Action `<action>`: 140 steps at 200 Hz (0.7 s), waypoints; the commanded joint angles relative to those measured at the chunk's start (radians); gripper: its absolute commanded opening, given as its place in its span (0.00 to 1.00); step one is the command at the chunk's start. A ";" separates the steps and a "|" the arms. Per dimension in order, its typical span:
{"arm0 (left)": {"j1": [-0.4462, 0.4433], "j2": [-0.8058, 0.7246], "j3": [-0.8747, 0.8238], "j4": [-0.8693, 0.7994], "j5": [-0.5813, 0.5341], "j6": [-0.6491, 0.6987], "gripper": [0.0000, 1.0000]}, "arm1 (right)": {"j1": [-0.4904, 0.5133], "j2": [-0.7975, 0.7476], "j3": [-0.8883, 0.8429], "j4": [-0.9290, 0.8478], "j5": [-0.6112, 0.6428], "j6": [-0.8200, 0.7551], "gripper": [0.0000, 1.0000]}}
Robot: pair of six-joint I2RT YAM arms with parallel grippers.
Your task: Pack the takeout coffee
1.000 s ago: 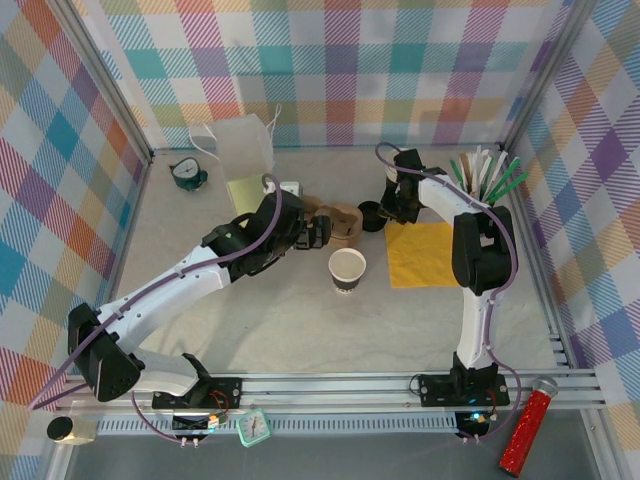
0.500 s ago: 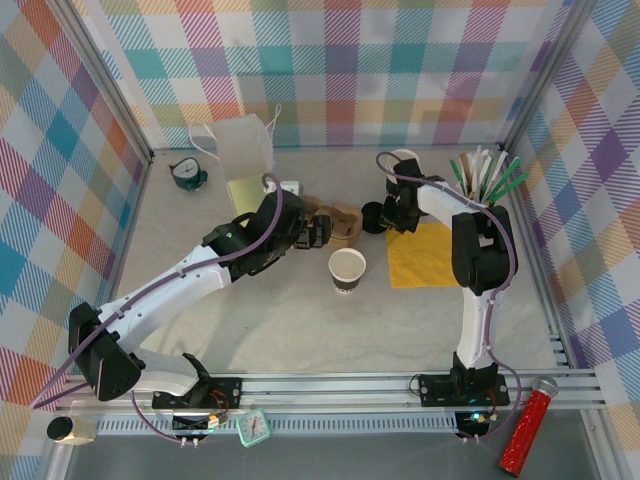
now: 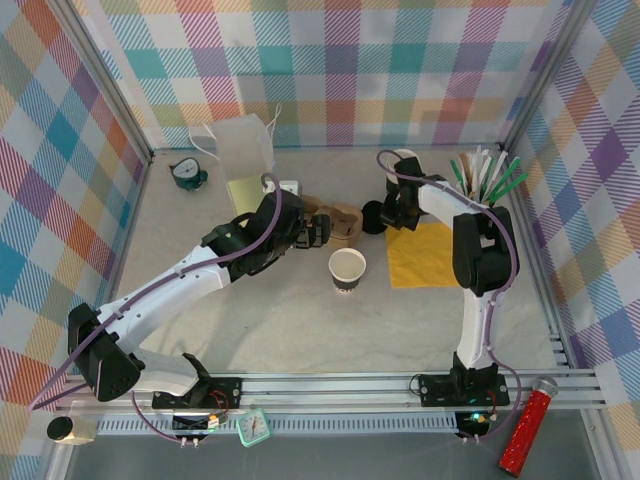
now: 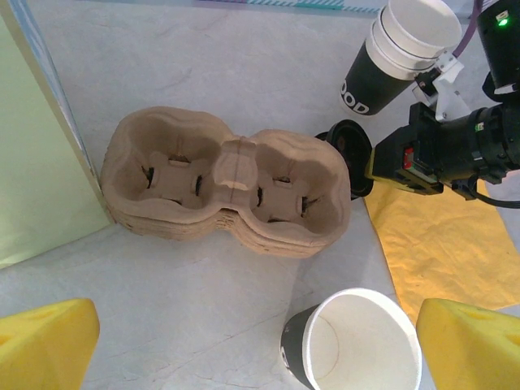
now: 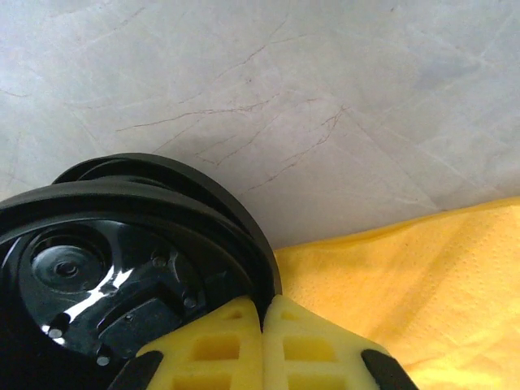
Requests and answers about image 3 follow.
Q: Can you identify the red glitter toy microphone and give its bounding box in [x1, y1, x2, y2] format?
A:
[498, 376, 560, 475]

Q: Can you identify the dark teal alarm clock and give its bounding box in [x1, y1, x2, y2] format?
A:
[171, 157, 209, 194]

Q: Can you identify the black control board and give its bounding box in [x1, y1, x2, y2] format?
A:
[171, 412, 232, 435]
[453, 409, 495, 440]

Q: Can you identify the green stirrer stick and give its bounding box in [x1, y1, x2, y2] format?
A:
[449, 158, 470, 194]
[492, 172, 530, 205]
[490, 157, 521, 202]

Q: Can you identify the yellow paper napkin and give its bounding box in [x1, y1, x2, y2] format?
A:
[385, 222, 464, 290]

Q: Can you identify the printed paper takeout bag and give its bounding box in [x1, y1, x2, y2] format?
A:
[188, 103, 282, 220]

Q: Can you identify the white stirrer stick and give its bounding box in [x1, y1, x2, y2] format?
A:
[469, 144, 485, 194]
[477, 152, 495, 197]
[485, 149, 509, 199]

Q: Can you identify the aluminium frame post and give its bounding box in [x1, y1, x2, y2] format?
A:
[49, 0, 155, 164]
[499, 0, 599, 151]

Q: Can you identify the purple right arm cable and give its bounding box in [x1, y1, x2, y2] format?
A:
[375, 148, 524, 445]

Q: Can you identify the mint square alarm clock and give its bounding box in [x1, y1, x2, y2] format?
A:
[235, 408, 273, 448]

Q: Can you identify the red black power wire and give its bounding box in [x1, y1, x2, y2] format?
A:
[208, 388, 236, 417]
[487, 385, 507, 420]

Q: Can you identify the brass block with black disc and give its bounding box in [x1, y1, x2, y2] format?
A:
[45, 414, 97, 445]

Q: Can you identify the brown wooden stirrer stick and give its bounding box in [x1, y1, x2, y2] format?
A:
[459, 154, 475, 195]

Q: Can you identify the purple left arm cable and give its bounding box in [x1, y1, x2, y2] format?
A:
[28, 172, 287, 445]

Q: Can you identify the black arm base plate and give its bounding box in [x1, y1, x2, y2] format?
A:
[151, 377, 244, 410]
[417, 372, 511, 407]

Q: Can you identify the black paper coffee cup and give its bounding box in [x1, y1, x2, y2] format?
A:
[327, 248, 368, 296]

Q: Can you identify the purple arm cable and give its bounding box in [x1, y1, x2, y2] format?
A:
[28, 172, 287, 445]
[375, 148, 524, 445]

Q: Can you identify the grey slotted cable duct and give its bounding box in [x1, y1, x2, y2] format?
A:
[94, 418, 461, 435]

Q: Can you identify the aluminium triple mounting rail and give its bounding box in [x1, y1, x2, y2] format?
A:
[58, 368, 604, 412]

